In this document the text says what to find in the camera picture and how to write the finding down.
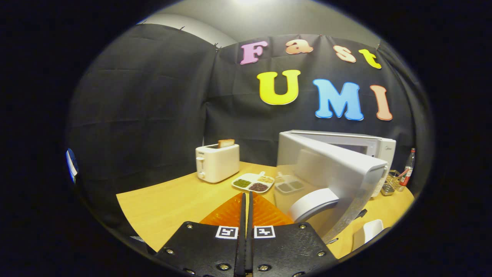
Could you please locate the cream bread toaster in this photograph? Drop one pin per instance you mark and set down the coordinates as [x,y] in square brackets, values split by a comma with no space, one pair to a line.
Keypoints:
[217,163]

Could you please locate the white toaster oven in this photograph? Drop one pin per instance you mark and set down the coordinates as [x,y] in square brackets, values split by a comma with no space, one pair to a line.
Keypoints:
[346,169]

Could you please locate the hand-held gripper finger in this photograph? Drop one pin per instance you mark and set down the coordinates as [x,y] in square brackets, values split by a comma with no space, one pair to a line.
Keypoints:
[241,250]
[250,250]

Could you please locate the pink utensil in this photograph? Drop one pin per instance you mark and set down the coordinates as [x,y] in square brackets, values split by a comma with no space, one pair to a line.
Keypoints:
[403,173]

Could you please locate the toasted bread slice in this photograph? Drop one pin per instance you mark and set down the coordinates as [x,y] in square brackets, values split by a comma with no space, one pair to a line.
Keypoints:
[226,143]

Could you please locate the white divided bean plate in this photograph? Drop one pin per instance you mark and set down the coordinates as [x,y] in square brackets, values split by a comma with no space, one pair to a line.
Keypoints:
[250,182]

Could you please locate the clear bottle red label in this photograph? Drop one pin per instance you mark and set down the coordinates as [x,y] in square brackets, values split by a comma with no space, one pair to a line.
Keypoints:
[407,173]

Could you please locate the blue white object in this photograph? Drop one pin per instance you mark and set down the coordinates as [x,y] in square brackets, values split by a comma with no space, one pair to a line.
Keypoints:
[72,165]

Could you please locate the white rectangular dish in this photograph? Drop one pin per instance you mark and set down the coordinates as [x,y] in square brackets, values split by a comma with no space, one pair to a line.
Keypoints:
[373,231]

